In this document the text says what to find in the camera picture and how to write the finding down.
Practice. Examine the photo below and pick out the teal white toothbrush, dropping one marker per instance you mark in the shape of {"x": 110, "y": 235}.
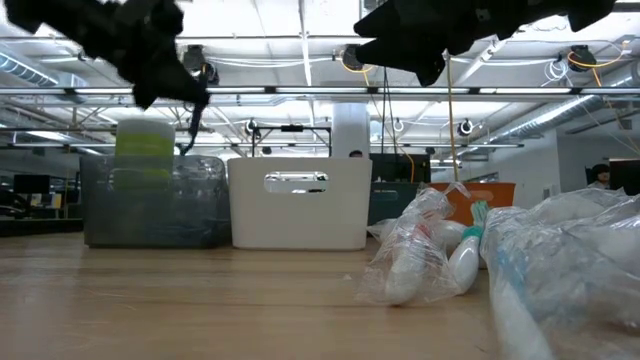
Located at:
{"x": 467, "y": 260}

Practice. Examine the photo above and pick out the red white bagged toothbrush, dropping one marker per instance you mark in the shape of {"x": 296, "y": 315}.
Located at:
{"x": 410, "y": 260}

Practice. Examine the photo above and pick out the dark blue toothbrush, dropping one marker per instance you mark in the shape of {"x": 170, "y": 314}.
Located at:
{"x": 195, "y": 125}

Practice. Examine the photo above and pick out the black metal gantry frame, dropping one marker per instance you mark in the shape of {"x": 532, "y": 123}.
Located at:
{"x": 292, "y": 128}

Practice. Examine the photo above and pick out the green wipes canister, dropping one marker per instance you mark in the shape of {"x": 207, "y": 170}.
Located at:
{"x": 145, "y": 137}

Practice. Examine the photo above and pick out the grey translucent plastic bin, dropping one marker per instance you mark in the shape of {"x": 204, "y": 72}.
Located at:
{"x": 150, "y": 215}

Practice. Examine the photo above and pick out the white pillar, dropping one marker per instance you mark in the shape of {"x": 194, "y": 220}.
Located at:
{"x": 350, "y": 130}

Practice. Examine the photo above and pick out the teal plastic bin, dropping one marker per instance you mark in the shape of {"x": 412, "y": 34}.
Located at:
{"x": 395, "y": 205}

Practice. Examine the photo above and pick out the white plastic bin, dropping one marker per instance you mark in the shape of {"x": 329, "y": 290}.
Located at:
{"x": 300, "y": 220}

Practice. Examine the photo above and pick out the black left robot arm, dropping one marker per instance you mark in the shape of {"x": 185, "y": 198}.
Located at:
{"x": 40, "y": 15}

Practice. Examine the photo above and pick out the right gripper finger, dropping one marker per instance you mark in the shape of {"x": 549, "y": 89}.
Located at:
{"x": 405, "y": 57}
{"x": 400, "y": 20}

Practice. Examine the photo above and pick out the black desk monitor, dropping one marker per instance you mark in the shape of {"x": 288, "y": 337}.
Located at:
{"x": 625, "y": 175}
{"x": 31, "y": 184}

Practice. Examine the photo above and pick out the large black monitor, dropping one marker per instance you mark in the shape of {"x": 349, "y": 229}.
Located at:
{"x": 400, "y": 167}

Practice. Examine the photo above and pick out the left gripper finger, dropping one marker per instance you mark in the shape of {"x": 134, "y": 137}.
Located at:
{"x": 185, "y": 94}
{"x": 185, "y": 75}

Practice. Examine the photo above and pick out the small black ceiling reel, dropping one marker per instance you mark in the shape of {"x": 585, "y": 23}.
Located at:
{"x": 465, "y": 127}
{"x": 251, "y": 127}

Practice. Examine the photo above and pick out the bag of cotton balls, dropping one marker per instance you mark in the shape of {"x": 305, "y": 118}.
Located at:
{"x": 585, "y": 210}
{"x": 452, "y": 235}

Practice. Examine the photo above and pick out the silver ventilation duct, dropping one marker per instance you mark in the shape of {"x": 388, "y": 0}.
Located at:
{"x": 550, "y": 117}
{"x": 25, "y": 70}

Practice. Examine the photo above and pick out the person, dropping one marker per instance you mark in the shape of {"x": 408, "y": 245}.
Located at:
{"x": 355, "y": 154}
{"x": 600, "y": 175}

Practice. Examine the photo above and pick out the blue white bagged toothbrush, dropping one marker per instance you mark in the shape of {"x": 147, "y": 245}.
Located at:
{"x": 520, "y": 300}

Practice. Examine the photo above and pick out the long horizontal light bar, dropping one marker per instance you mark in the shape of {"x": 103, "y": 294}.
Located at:
{"x": 300, "y": 90}

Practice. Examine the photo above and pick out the orange plastic bin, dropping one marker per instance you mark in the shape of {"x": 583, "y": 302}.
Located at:
{"x": 495, "y": 197}

